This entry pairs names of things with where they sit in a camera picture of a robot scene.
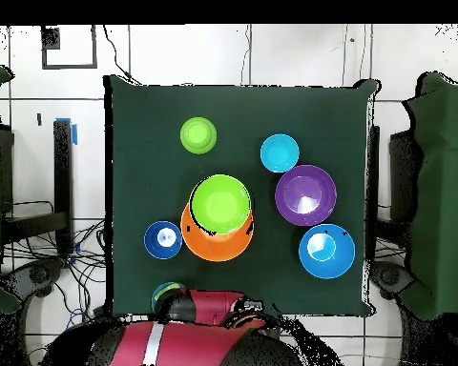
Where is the large green bowl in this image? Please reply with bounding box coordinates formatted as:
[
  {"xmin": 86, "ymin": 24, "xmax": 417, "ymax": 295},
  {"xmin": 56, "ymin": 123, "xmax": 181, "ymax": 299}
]
[{"xmin": 189, "ymin": 173, "xmax": 253, "ymax": 236}]

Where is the large orange bowl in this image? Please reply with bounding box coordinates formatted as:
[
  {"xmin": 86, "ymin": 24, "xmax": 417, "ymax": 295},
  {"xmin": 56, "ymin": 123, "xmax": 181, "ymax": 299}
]
[{"xmin": 179, "ymin": 203, "xmax": 255, "ymax": 263}]

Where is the small green bowl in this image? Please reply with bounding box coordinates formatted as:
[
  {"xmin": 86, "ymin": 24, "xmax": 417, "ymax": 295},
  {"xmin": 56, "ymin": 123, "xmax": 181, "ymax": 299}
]
[{"xmin": 179, "ymin": 116, "xmax": 219, "ymax": 155}]

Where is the small dark blue bowl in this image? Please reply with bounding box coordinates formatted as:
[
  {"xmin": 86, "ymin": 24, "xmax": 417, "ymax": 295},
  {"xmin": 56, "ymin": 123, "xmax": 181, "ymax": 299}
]
[{"xmin": 143, "ymin": 220, "xmax": 183, "ymax": 261}]

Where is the translucent blue ridged bowl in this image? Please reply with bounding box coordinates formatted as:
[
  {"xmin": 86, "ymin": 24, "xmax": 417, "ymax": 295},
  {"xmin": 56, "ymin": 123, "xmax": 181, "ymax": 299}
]
[{"xmin": 151, "ymin": 281, "xmax": 186, "ymax": 312}]

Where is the small light blue bowl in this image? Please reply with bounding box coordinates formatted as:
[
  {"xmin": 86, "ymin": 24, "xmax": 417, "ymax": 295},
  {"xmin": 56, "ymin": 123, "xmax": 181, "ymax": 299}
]
[{"xmin": 260, "ymin": 132, "xmax": 302, "ymax": 173}]

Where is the purple bowl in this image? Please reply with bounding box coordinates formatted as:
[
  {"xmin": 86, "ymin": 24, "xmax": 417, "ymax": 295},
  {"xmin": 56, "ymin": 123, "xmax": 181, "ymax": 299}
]
[{"xmin": 274, "ymin": 164, "xmax": 338, "ymax": 228}]

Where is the dark green tablecloth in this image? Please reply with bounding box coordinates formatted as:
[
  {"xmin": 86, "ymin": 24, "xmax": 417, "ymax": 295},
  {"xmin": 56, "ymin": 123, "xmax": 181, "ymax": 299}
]
[{"xmin": 104, "ymin": 73, "xmax": 379, "ymax": 317}]

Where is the large blue bowl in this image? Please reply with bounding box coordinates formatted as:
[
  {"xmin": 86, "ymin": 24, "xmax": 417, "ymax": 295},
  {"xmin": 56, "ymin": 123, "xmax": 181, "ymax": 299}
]
[{"xmin": 298, "ymin": 223, "xmax": 357, "ymax": 280}]

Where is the black metal stand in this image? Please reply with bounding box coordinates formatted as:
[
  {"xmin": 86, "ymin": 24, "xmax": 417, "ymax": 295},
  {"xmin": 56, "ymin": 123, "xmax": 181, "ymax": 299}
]
[{"xmin": 1, "ymin": 119, "xmax": 74, "ymax": 254}]

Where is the dark grey seat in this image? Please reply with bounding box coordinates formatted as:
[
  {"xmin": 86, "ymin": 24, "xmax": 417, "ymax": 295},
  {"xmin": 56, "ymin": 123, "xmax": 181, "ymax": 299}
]
[{"xmin": 369, "ymin": 260, "xmax": 414, "ymax": 302}]

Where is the black square floor frame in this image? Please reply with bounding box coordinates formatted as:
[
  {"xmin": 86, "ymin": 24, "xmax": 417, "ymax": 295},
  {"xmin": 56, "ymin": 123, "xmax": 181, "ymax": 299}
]
[{"xmin": 41, "ymin": 25, "xmax": 98, "ymax": 71}]

